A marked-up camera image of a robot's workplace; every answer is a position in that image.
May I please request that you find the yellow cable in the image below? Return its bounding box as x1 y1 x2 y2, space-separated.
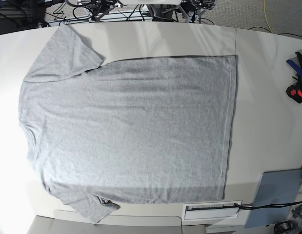
262 0 273 34

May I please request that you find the grey T-shirt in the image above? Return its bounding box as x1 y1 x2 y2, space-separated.
19 25 237 224

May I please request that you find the black cable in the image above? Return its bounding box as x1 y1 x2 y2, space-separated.
235 201 302 210

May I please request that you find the black device bottom right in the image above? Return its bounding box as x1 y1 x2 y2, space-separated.
274 221 297 234

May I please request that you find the black red clamp tool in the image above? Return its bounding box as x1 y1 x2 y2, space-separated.
285 82 302 104

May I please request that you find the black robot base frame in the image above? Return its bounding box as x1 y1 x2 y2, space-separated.
44 0 217 26

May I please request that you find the blue clamp tool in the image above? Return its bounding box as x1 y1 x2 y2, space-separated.
286 51 302 84

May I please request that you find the white table cable grommet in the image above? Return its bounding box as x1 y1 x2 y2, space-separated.
181 200 242 221

